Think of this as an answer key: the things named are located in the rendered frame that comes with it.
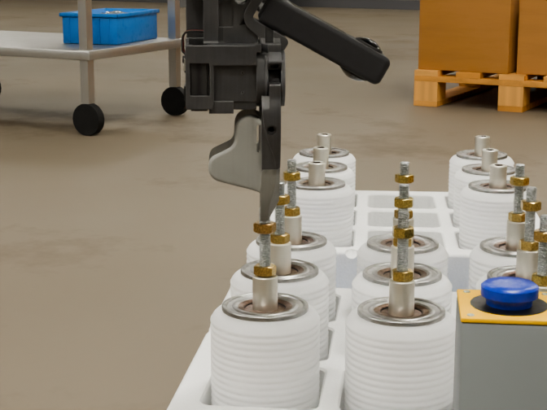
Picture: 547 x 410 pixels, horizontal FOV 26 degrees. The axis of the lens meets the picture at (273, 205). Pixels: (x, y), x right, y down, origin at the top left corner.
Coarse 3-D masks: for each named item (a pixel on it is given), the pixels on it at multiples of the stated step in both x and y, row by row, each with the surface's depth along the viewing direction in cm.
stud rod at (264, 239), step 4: (268, 220) 101; (260, 236) 102; (264, 236) 102; (268, 236) 102; (260, 240) 102; (264, 240) 102; (268, 240) 102; (260, 244) 102; (264, 244) 102; (268, 244) 102; (260, 248) 102; (264, 248) 102; (268, 248) 102; (260, 252) 102; (264, 252) 102; (268, 252) 102; (260, 256) 102; (264, 256) 102; (268, 256) 102; (260, 260) 102; (264, 260) 102; (268, 260) 102; (260, 264) 102; (264, 264) 102; (268, 264) 102
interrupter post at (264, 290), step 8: (256, 280) 102; (264, 280) 102; (272, 280) 102; (256, 288) 102; (264, 288) 102; (272, 288) 102; (256, 296) 102; (264, 296) 102; (272, 296) 102; (256, 304) 102; (264, 304) 102; (272, 304) 102
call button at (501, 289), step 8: (488, 280) 84; (496, 280) 84; (504, 280) 84; (512, 280) 84; (520, 280) 84; (528, 280) 84; (488, 288) 82; (496, 288) 82; (504, 288) 82; (512, 288) 82; (520, 288) 82; (528, 288) 82; (536, 288) 82; (488, 296) 82; (496, 296) 81; (504, 296) 81; (512, 296) 81; (520, 296) 81; (528, 296) 81; (536, 296) 82; (488, 304) 83; (496, 304) 82; (504, 304) 82; (512, 304) 82; (520, 304) 82; (528, 304) 82
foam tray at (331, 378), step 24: (336, 288) 134; (336, 312) 132; (336, 336) 118; (192, 360) 111; (336, 360) 111; (192, 384) 105; (336, 384) 105; (168, 408) 100; (192, 408) 100; (216, 408) 100; (240, 408) 100; (264, 408) 100; (288, 408) 100; (336, 408) 100
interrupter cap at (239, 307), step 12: (228, 300) 104; (240, 300) 105; (288, 300) 105; (300, 300) 104; (228, 312) 101; (240, 312) 101; (252, 312) 101; (264, 312) 102; (276, 312) 101; (288, 312) 101; (300, 312) 101
